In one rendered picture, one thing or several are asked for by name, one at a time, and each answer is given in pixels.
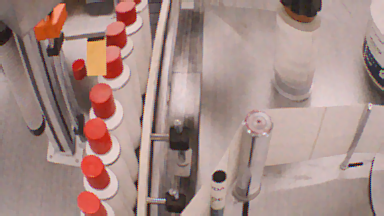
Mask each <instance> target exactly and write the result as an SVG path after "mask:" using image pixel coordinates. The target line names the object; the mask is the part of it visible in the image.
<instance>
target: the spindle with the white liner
mask: <svg viewBox="0 0 384 216"><path fill-rule="evenodd" d="M276 7H277V9H276V12H277V15H276V17H277V19H276V22H277V23H276V27H277V28H276V33H277V34H276V42H275V44H276V48H275V52H276V53H275V61H274V63H273V64H274V70H273V77H272V79H273V83H274V85H275V87H276V89H277V90H278V91H279V93H280V94H282V96H284V97H285V98H290V99H293V100H304V99H305V98H307V96H309V95H310V94H311V92H312V90H313V85H314V78H315V70H316V69H315V67H316V61H317V60H316V58H317V55H318V46H319V45H318V44H319V40H320V39H319V37H320V27H321V26H320V25H321V19H320V16H319V14H318V12H320V11H321V10H322V0H280V2H279V3H278V4H277V6H276Z"/></svg>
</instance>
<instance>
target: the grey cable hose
mask: <svg viewBox="0 0 384 216"><path fill-rule="evenodd" d="M0 62H1V65H2V67H3V70H4V73H5V74H6V77H7V80H8V83H9V85H10V87H11V89H12V93H13V94H14V96H15V99H16V101H17V103H18V106H19V108H20V110H21V112H22V114H23V117H24V119H25V121H26V123H27V128H28V130H29V131H30V133H31V134H33V135H34V136H40V135H41V134H43V132H44V131H45V128H46V123H45V118H44V116H43V114H42V112H40V110H39V107H38V104H37V102H36V99H35V97H34V93H33V90H32V88H31V86H30V82H29V80H28V77H27V74H26V72H25V68H24V65H23V62H22V59H21V57H20V53H19V50H18V47H17V44H16V41H15V37H14V34H13V30H11V29H10V28H9V27H8V26H7V25H6V24H5V23H3V22H2V21H1V20H0Z"/></svg>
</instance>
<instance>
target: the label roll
mask: <svg viewBox="0 0 384 216"><path fill-rule="evenodd" d="M369 11H370V12H369V16H368V21H367V28H366V32H365V36H364V37H365V38H364V43H363V47H362V57H363V61H364V64H365V67H366V69H367V71H368V73H369V75H370V76H371V78H372V79H373V81H375V83H376V84H377V85H378V86H379V87H380V88H381V89H383V91H384V0H374V1H372V3H371V5H370V10H369Z"/></svg>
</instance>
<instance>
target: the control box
mask: <svg viewBox="0 0 384 216"><path fill-rule="evenodd" d="M61 2H63V0H0V20H1V21H2V22H3V23H5V24H6V25H7V26H8V27H9V28H10V29H11V30H13V31H14V32H15V33H16V34H18V35H19V36H20V37H21V38H23V37H25V36H26V35H27V34H28V33H29V32H30V31H31V30H32V29H33V28H34V26H36V25H37V24H38V23H39V22H40V21H41V20H42V19H43V18H44V17H46V15H47V14H49V13H50V12H51V11H52V10H53V9H54V8H55V7H57V6H58V5H59V4H60V3H61Z"/></svg>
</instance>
